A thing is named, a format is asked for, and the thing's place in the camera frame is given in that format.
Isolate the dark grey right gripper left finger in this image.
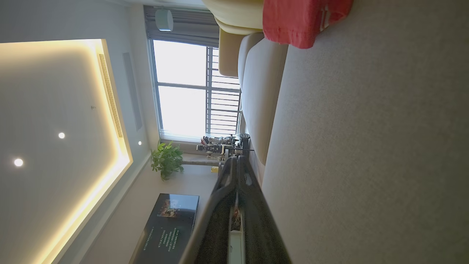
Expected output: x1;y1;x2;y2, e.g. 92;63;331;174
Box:
179;157;238;264

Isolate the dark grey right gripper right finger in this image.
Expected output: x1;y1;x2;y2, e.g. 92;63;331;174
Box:
238;156;292;264

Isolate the red jersey with black lettering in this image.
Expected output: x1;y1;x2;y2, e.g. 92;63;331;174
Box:
262;0;354;49

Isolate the black flat screen television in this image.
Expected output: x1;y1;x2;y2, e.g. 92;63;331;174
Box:
133;194;200;264

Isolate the white black standing robot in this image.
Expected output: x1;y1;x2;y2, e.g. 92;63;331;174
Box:
196;133;253;162

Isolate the green potted plant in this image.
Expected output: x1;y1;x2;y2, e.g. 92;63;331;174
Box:
151;141;184;181

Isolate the grey fabric sofa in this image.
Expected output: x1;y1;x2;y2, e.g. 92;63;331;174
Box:
236;0;469;264

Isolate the large window with railing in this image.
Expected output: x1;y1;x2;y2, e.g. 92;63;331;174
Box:
148;38;242;142

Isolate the grey ceiling panel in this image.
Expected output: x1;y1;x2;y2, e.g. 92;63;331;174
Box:
123;52;143;131

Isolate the long ceiling air vent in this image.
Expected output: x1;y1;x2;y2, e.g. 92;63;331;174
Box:
96;53;124;138

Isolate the beige yellow cushion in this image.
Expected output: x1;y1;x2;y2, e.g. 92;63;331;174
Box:
202;0;264;35
218;29;244;77

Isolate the grey roller blind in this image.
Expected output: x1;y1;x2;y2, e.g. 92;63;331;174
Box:
144;5;220;48

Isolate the white cylinder wall device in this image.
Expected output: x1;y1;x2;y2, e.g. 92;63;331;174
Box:
155;9;174;32

